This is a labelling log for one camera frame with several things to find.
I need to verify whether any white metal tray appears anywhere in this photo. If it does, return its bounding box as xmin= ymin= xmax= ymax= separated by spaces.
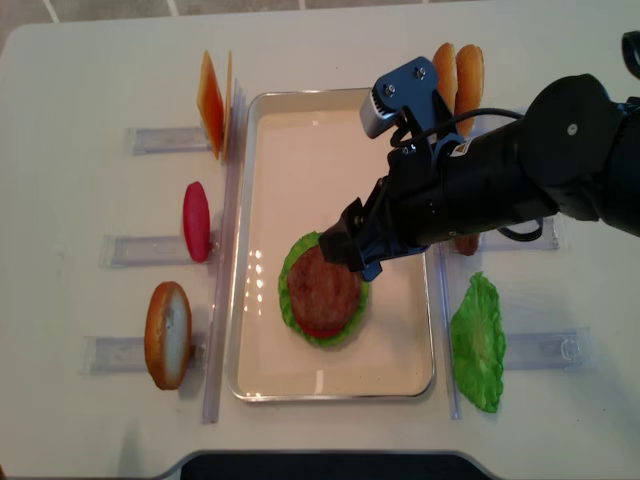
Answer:
xmin=225 ymin=89 xmax=434 ymax=402

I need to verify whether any black base panel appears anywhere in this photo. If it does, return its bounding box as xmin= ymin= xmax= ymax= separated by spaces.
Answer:
xmin=180 ymin=453 xmax=488 ymax=480

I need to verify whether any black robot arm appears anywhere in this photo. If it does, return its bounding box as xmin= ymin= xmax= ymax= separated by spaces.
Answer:
xmin=319 ymin=57 xmax=639 ymax=281

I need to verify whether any bread bun slice rear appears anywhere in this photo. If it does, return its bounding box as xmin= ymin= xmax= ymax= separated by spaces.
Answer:
xmin=454 ymin=44 xmax=485 ymax=116

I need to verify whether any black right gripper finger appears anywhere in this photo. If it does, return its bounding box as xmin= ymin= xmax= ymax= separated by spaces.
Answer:
xmin=361 ymin=258 xmax=382 ymax=282

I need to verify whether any standing green lettuce leaf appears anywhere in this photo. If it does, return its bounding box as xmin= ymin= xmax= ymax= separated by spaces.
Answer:
xmin=450 ymin=272 xmax=507 ymax=414

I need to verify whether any clear lettuce holder strip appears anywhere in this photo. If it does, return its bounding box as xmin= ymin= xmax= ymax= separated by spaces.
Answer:
xmin=504 ymin=328 xmax=596 ymax=371

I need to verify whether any clear long rack rail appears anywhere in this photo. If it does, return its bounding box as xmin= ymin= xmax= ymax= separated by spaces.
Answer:
xmin=434 ymin=244 xmax=460 ymax=420
xmin=202 ymin=80 xmax=246 ymax=425

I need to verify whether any orange cheese slice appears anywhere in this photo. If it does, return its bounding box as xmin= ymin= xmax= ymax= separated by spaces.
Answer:
xmin=196 ymin=51 xmax=225 ymax=158

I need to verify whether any standing red tomato slice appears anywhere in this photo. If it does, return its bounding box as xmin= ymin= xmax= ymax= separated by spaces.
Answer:
xmin=182 ymin=181 xmax=210 ymax=263

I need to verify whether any red tomato slice on tray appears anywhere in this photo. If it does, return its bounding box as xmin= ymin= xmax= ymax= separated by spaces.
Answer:
xmin=298 ymin=323 xmax=344 ymax=339

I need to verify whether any clear tomato holder strip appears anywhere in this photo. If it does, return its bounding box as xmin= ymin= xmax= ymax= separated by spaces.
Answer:
xmin=99 ymin=235 xmax=195 ymax=269

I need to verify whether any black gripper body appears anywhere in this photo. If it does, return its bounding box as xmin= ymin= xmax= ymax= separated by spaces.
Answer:
xmin=364 ymin=133 xmax=465 ymax=258

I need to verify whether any green lettuce leaf on tray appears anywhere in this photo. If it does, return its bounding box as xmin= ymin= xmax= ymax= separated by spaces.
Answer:
xmin=278 ymin=231 xmax=369 ymax=348

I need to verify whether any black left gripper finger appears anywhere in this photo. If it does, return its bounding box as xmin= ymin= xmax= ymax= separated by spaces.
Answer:
xmin=319 ymin=198 xmax=381 ymax=273

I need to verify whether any bread bun slice front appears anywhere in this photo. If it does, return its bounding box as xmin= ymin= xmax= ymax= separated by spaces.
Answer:
xmin=432 ymin=43 xmax=458 ymax=113

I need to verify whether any standing bread slice left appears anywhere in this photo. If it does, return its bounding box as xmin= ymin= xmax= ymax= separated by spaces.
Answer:
xmin=144 ymin=281 xmax=192 ymax=390

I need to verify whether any clear left long rack rail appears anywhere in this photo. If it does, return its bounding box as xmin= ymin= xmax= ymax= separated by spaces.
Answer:
xmin=202 ymin=80 xmax=246 ymax=425

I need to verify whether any clear right long rack rail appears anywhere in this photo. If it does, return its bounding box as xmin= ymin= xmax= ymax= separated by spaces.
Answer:
xmin=434 ymin=244 xmax=460 ymax=420

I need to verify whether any bread bun slice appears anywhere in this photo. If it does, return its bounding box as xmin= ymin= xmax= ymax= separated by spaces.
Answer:
xmin=454 ymin=44 xmax=485 ymax=116
xmin=432 ymin=43 xmax=458 ymax=113

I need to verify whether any brown meat patty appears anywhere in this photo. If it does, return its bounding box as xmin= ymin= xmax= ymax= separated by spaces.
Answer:
xmin=454 ymin=234 xmax=480 ymax=256
xmin=286 ymin=246 xmax=362 ymax=328

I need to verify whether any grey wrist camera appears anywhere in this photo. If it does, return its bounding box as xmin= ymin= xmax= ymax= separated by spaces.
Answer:
xmin=360 ymin=56 xmax=452 ymax=139

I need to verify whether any clear bread holder strip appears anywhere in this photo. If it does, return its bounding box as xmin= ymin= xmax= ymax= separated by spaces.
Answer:
xmin=83 ymin=333 xmax=207 ymax=376

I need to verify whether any clear cheese holder strip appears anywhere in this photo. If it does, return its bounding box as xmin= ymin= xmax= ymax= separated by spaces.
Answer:
xmin=126 ymin=127 xmax=212 ymax=155

